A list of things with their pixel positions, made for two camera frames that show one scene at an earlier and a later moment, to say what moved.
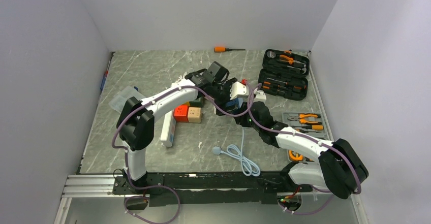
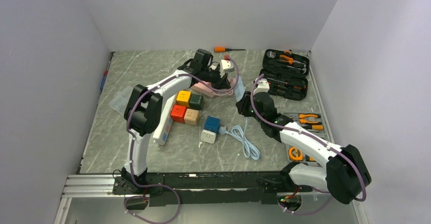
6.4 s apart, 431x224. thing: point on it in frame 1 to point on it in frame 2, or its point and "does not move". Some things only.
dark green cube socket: x=198 y=102 does not move
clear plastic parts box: x=117 y=101 does not move
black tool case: x=284 y=73 does not move
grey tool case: x=314 y=123 does not move
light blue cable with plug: x=248 y=167 to x=249 y=150
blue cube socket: x=236 y=106 to x=212 y=124
